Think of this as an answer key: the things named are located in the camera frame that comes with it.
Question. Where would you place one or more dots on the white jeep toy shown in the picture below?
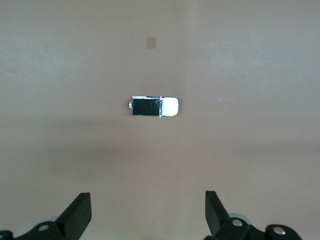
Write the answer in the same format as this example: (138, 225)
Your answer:
(170, 106)

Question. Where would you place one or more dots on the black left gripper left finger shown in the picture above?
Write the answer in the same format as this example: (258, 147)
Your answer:
(75, 215)

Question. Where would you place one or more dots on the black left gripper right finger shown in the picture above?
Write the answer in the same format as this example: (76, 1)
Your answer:
(216, 215)

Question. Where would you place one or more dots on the brown tape patch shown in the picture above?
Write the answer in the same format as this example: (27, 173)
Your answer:
(150, 42)

